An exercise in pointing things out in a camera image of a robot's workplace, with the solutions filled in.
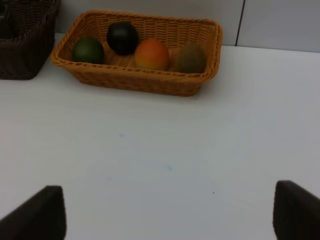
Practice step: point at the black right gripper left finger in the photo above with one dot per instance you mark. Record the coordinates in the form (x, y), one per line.
(41, 217)

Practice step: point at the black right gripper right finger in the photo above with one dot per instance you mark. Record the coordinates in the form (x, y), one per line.
(296, 212)

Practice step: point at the green lime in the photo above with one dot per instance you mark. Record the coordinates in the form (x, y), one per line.
(88, 49)

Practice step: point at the brown fuzzy kiwi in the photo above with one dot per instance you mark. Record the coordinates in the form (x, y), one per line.
(191, 59)

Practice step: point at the orange bread bun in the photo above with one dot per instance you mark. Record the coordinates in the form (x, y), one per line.
(152, 54)

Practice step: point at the dark purple mangosteen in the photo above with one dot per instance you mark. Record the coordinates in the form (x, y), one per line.
(122, 37)

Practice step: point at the black square bottle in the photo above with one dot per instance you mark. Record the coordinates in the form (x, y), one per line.
(7, 24)

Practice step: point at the dark brown wicker basket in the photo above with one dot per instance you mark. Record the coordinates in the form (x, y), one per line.
(22, 58)

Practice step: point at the tan wicker basket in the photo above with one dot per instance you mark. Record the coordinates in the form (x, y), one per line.
(121, 72)

